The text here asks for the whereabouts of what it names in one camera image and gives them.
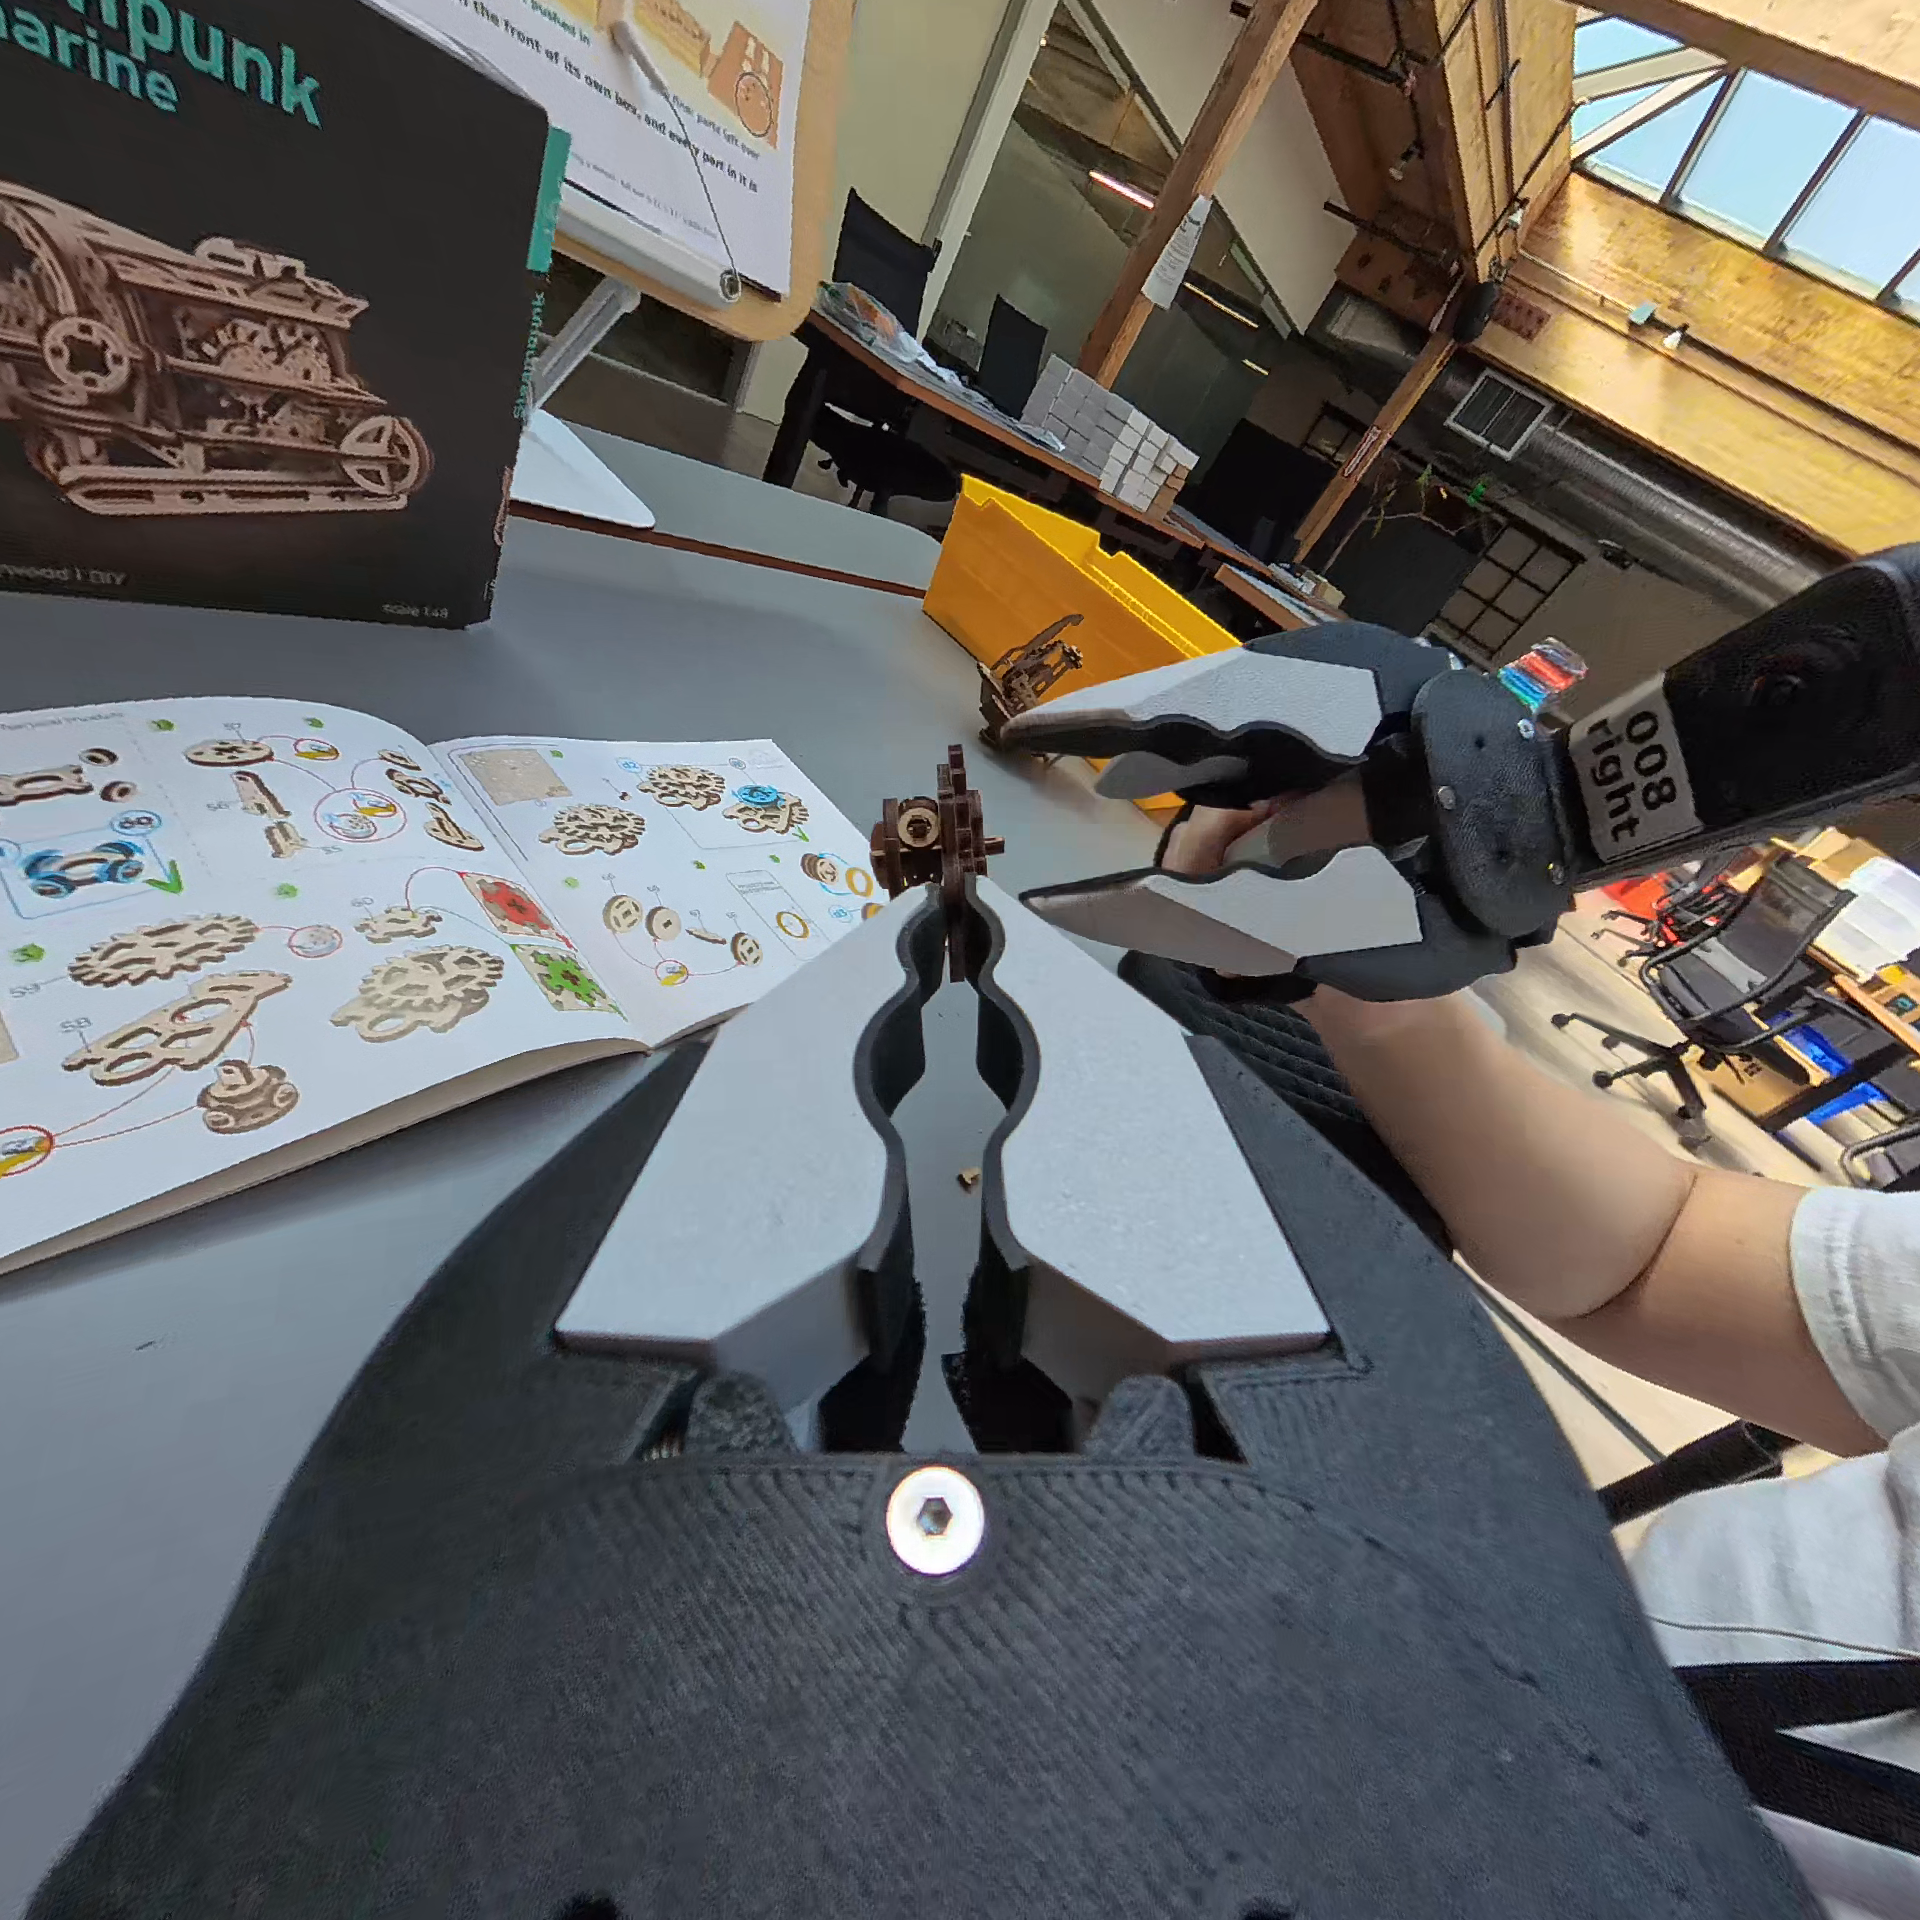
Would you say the person's right hand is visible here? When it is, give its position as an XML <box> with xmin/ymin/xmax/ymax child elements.
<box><xmin>1154</xmin><ymin>795</ymin><xmax>1292</xmax><ymax>889</ymax></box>

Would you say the printed instruction sheet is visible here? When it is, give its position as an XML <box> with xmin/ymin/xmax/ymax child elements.
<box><xmin>381</xmin><ymin>0</ymin><xmax>812</xmax><ymax>297</ymax></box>

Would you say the yellow plastic bin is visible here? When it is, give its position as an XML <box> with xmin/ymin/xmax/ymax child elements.
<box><xmin>922</xmin><ymin>475</ymin><xmax>1251</xmax><ymax>816</ymax></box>

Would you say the black strap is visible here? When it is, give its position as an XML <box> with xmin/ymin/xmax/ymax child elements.
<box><xmin>1688</xmin><ymin>1656</ymin><xmax>1920</xmax><ymax>1853</ymax></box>

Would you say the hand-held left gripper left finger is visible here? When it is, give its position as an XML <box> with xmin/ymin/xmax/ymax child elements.
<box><xmin>556</xmin><ymin>883</ymin><xmax>951</xmax><ymax>1419</ymax></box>

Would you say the black office chair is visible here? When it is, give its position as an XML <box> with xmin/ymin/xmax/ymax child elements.
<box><xmin>824</xmin><ymin>188</ymin><xmax>940</xmax><ymax>495</ymax></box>
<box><xmin>1553</xmin><ymin>854</ymin><xmax>1855</xmax><ymax>1149</ymax></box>

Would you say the partly built wooden model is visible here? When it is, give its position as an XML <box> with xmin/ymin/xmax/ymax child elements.
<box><xmin>978</xmin><ymin>612</ymin><xmax>1087</xmax><ymax>752</ymax></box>

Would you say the wooden gear assembly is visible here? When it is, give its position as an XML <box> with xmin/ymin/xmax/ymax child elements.
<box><xmin>871</xmin><ymin>745</ymin><xmax>1003</xmax><ymax>985</ymax></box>

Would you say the open instruction booklet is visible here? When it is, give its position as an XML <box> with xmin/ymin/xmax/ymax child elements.
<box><xmin>0</xmin><ymin>694</ymin><xmax>880</xmax><ymax>1278</ymax></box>

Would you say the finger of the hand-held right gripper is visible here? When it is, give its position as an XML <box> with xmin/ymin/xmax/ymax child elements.
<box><xmin>1019</xmin><ymin>844</ymin><xmax>1431</xmax><ymax>980</ymax></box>
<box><xmin>1000</xmin><ymin>651</ymin><xmax>1385</xmax><ymax>807</ymax></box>

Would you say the brown wooden table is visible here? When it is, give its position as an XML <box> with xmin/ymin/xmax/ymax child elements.
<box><xmin>762</xmin><ymin>305</ymin><xmax>1354</xmax><ymax>640</ymax></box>

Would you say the stack of white boxes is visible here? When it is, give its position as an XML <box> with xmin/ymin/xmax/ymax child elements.
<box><xmin>1019</xmin><ymin>351</ymin><xmax>1203</xmax><ymax>512</ymax></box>

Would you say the wooden display board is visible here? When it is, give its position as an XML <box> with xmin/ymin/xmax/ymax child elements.
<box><xmin>556</xmin><ymin>0</ymin><xmax>857</xmax><ymax>347</ymax></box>

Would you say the black quilted wrist rest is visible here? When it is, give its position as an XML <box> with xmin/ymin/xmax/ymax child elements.
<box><xmin>1119</xmin><ymin>948</ymin><xmax>1455</xmax><ymax>1255</ymax></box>

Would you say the black model kit box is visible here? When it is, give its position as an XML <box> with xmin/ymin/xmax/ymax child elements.
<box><xmin>0</xmin><ymin>0</ymin><xmax>571</xmax><ymax>629</ymax></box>

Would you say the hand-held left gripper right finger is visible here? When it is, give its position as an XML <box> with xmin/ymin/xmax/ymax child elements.
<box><xmin>959</xmin><ymin>883</ymin><xmax>1336</xmax><ymax>1419</ymax></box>

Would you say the person's right forearm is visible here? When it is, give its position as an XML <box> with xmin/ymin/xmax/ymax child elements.
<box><xmin>1296</xmin><ymin>983</ymin><xmax>1855</xmax><ymax>1453</ymax></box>

